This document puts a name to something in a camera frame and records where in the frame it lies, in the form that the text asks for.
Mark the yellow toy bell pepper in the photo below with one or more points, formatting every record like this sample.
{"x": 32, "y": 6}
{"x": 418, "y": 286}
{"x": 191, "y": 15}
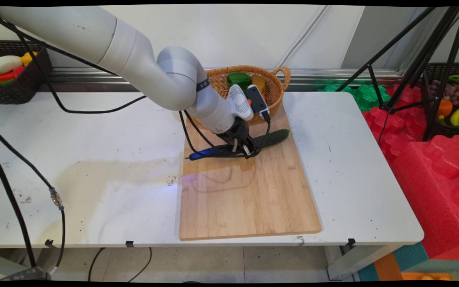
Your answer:
{"x": 259, "y": 83}

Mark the bamboo cutting board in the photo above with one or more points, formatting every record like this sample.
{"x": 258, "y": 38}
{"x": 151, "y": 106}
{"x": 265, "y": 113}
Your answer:
{"x": 245, "y": 191}

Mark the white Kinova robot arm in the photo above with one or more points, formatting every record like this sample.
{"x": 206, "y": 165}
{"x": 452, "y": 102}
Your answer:
{"x": 94, "y": 44}

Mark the small yellow toy vegetable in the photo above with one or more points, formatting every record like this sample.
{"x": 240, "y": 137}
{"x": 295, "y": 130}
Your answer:
{"x": 28, "y": 59}

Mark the orange toy fruit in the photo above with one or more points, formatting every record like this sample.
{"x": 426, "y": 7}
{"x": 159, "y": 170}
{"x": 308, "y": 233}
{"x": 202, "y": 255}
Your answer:
{"x": 445, "y": 107}

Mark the black table edge clip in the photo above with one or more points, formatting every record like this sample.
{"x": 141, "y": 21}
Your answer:
{"x": 351, "y": 241}
{"x": 49, "y": 242}
{"x": 130, "y": 243}

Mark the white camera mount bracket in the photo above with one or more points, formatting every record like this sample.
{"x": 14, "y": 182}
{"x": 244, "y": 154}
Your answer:
{"x": 239, "y": 101}

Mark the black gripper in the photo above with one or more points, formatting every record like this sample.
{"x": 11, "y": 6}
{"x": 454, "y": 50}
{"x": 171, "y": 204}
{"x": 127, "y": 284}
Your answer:
{"x": 237, "y": 133}

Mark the white table leg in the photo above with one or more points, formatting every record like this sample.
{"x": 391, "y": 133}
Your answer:
{"x": 353, "y": 263}

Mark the green foam mat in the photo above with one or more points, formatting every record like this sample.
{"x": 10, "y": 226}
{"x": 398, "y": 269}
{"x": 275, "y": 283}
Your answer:
{"x": 367, "y": 97}

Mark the blue orange foam mat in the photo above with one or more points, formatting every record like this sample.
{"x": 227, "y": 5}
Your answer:
{"x": 408, "y": 259}

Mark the large red foam mat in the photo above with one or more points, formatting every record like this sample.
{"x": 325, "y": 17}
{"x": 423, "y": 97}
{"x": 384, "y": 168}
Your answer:
{"x": 432, "y": 191}

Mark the grey black base device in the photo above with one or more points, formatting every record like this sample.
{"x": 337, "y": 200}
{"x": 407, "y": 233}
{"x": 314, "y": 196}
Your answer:
{"x": 26, "y": 275}

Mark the green toy vegetable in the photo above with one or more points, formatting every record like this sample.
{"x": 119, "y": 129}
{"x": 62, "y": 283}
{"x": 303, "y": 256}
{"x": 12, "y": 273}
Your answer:
{"x": 3, "y": 82}

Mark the dark green toy cucumber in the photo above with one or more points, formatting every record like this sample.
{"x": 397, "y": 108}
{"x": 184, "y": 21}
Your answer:
{"x": 275, "y": 137}

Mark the black tripod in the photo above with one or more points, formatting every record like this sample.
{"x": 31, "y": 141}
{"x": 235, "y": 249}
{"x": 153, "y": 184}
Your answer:
{"x": 432, "y": 52}

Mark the round wicker basket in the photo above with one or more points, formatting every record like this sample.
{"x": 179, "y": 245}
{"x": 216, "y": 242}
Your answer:
{"x": 275, "y": 93}

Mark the small red foam mat stack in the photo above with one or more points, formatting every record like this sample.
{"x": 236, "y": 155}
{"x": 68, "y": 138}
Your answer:
{"x": 397, "y": 127}

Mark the aluminium wall rail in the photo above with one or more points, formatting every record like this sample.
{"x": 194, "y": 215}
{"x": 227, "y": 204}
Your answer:
{"x": 333, "y": 77}

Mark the green toy bell pepper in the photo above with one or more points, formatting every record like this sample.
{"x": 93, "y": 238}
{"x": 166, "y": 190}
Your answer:
{"x": 238, "y": 79}

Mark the white toy eggplant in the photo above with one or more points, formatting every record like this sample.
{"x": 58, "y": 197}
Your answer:
{"x": 3, "y": 63}

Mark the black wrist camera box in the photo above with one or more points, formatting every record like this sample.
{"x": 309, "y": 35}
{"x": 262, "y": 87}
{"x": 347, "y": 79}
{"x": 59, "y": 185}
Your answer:
{"x": 257, "y": 99}

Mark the red toy chili pepper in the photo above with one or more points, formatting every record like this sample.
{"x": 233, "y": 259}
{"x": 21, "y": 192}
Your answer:
{"x": 4, "y": 75}

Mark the black woven basket with vegetables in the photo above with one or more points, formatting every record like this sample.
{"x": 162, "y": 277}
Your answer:
{"x": 30, "y": 85}

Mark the purple toy grapes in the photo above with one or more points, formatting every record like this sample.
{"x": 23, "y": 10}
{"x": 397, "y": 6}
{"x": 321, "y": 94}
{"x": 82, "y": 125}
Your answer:
{"x": 454, "y": 92}

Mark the black woven basket with fruit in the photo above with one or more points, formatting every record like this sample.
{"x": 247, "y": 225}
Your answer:
{"x": 436, "y": 73}

